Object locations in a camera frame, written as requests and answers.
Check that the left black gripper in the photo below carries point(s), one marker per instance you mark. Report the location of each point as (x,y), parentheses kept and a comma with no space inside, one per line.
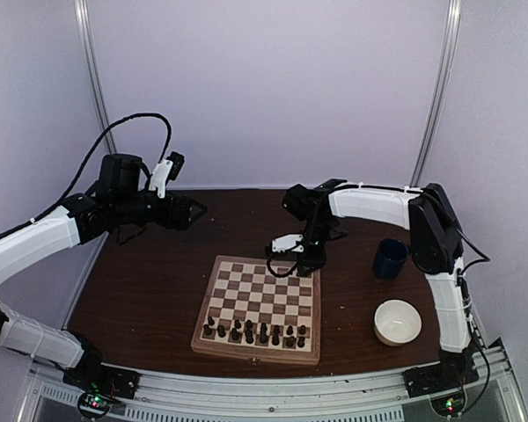
(182,203)

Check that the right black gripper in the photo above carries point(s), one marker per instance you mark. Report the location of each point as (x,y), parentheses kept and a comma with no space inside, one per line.
(316,261)

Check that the wooden chess board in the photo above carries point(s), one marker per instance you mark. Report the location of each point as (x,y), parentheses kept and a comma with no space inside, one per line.
(244,289)

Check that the dark knight chess piece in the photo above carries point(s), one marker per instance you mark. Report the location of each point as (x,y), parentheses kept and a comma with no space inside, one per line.
(235,335)

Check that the dark rook chess piece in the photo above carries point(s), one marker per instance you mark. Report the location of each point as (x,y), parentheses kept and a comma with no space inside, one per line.
(290,342)

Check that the dark king chess piece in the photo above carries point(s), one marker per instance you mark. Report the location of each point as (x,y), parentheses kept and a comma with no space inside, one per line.
(263,337)

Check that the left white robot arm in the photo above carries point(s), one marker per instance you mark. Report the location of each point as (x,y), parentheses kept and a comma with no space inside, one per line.
(30,245)

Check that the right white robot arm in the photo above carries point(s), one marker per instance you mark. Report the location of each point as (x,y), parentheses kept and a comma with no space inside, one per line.
(436,242)

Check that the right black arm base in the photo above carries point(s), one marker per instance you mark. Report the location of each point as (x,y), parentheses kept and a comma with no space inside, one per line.
(445,382)

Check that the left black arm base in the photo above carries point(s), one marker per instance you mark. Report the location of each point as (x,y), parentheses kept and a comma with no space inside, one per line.
(102,386)

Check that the dark blue mug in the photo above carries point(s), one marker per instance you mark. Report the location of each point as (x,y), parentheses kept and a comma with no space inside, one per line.
(391,255)

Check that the white bowl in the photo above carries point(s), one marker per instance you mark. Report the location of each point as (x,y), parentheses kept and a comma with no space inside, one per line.
(396,323)

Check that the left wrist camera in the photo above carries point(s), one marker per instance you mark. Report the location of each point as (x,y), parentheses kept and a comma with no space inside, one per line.
(166,170)

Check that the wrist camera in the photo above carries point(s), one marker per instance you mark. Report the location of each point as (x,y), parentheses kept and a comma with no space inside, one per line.
(166,170)
(288,243)

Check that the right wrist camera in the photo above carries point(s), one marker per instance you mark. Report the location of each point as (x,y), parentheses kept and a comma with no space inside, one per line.
(288,243)

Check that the front aluminium rail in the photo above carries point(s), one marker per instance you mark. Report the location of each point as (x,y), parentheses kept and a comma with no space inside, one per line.
(375,396)

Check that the right aluminium frame post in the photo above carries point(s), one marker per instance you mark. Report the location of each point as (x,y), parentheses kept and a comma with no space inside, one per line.
(446,60)

